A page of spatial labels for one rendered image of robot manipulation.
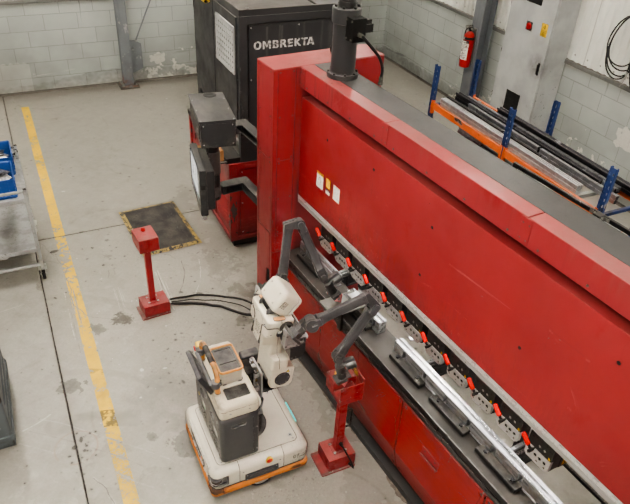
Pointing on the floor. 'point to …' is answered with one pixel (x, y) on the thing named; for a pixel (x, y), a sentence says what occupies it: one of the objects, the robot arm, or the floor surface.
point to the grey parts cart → (9, 226)
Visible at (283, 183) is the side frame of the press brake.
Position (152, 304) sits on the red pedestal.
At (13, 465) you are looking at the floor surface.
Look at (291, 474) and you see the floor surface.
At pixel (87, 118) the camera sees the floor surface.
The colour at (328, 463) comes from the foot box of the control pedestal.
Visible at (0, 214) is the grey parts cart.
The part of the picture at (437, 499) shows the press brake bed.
